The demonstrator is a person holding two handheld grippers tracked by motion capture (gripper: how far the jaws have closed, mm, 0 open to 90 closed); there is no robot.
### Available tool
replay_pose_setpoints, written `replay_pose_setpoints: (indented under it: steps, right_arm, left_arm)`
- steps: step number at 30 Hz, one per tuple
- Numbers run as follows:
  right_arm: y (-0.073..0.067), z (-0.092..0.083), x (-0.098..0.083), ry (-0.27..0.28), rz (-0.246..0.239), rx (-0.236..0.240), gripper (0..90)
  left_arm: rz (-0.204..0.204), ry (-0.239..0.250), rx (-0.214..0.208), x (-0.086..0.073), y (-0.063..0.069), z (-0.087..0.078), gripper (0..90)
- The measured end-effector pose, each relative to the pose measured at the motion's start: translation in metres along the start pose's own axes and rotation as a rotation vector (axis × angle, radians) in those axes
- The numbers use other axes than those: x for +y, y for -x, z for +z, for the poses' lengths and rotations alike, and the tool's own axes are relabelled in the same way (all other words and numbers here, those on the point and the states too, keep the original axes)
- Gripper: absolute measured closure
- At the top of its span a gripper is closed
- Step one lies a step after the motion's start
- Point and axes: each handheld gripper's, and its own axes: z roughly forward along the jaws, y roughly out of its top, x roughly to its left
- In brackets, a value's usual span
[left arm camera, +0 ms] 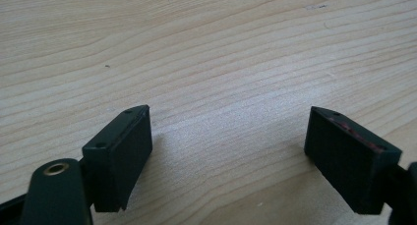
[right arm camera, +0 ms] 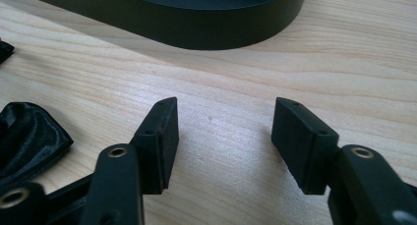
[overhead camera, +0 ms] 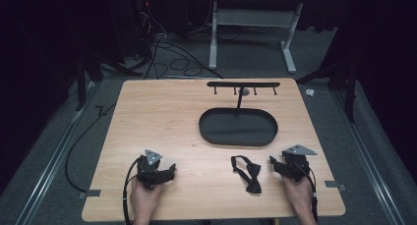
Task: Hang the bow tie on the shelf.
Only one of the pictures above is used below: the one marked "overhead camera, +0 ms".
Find grey tape strip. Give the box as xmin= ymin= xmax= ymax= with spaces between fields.
xmin=78 ymin=189 xmax=102 ymax=200
xmin=324 ymin=180 xmax=347 ymax=193

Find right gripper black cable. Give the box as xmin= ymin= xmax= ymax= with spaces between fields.
xmin=290 ymin=161 xmax=320 ymax=223

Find white metal table frame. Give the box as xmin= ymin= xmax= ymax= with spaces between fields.
xmin=208 ymin=0 xmax=305 ymax=75

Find person's right hand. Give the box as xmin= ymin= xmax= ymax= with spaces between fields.
xmin=281 ymin=174 xmax=315 ymax=219

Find metal floor rail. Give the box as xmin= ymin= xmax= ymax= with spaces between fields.
xmin=328 ymin=89 xmax=407 ymax=225
xmin=14 ymin=82 xmax=101 ymax=225

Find black floor cable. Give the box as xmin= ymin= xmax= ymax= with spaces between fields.
xmin=64 ymin=102 xmax=116 ymax=194

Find person's left hand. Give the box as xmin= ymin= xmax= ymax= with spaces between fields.
xmin=130 ymin=178 xmax=165 ymax=223

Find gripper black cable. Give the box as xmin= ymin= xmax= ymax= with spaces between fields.
xmin=290 ymin=161 xmax=320 ymax=223
xmin=122 ymin=156 xmax=143 ymax=225

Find black bow tie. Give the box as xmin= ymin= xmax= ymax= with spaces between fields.
xmin=230 ymin=154 xmax=263 ymax=195

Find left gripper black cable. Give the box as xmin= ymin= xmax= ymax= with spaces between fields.
xmin=122 ymin=156 xmax=143 ymax=225

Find black hook rack with tray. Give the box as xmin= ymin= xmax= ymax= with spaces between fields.
xmin=198 ymin=81 xmax=281 ymax=147

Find bundle of floor cables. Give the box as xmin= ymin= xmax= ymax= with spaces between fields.
xmin=132 ymin=0 xmax=225 ymax=81

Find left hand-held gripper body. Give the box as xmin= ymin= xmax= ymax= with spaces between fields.
xmin=136 ymin=148 xmax=167 ymax=191

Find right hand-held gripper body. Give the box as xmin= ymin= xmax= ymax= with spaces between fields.
xmin=280 ymin=143 xmax=319 ymax=183

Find black metal stand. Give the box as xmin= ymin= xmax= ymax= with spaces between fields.
xmin=74 ymin=51 xmax=143 ymax=113
xmin=296 ymin=61 xmax=358 ymax=124

